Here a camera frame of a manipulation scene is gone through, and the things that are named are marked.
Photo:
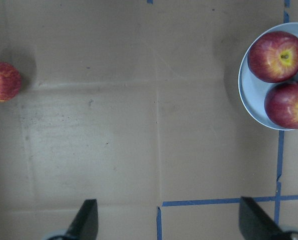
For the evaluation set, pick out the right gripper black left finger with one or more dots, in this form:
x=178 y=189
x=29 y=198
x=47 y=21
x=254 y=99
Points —
x=85 y=224

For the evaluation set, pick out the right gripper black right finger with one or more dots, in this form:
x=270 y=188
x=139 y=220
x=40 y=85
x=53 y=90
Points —
x=255 y=224

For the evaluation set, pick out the red apple carried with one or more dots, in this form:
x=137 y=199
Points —
x=10 y=81

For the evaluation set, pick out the red apple front on plate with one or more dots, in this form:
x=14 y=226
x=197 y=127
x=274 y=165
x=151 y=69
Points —
x=281 y=105

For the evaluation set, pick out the red apple on plate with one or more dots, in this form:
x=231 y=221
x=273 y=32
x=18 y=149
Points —
x=281 y=105
x=273 y=58

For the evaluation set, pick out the light blue plate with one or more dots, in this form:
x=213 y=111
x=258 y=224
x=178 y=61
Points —
x=252 y=90

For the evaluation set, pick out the red apple left on plate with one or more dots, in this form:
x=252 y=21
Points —
x=273 y=58

